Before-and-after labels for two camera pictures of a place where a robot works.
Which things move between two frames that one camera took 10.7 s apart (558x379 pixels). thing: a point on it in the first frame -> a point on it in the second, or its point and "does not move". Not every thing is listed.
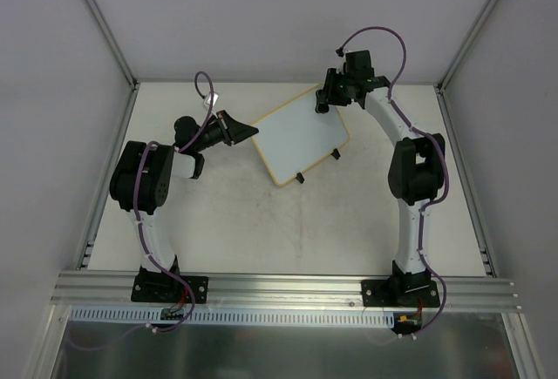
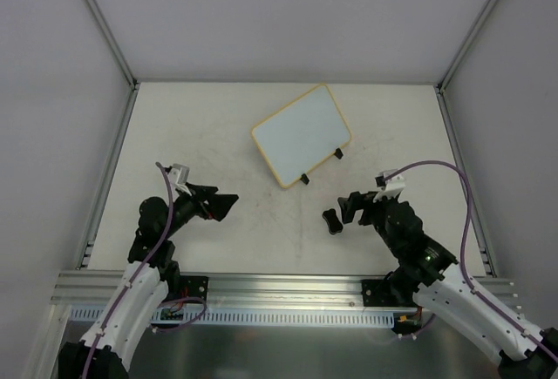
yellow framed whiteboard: [294, 138] does not move
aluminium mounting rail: [93, 291] does not move
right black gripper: [329, 88] -> [364, 210]
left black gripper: [227, 129] -> [206, 203]
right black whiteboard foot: [336, 153] does not move
